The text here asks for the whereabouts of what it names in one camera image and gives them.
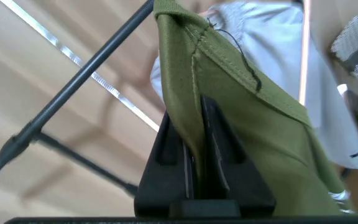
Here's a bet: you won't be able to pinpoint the beige curtain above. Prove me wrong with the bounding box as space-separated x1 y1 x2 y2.
0 0 358 218

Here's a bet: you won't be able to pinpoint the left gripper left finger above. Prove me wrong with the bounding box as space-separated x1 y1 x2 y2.
134 111 199 218

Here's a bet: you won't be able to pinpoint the pale grey shorts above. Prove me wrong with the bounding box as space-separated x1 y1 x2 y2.
150 1 358 170

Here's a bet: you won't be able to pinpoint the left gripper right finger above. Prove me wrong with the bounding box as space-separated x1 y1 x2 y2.
198 95 277 218

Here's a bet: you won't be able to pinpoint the green garment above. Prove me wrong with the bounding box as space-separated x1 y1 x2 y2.
153 0 357 217

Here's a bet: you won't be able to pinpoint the black clothes rack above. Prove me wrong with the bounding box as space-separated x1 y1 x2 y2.
0 0 155 197

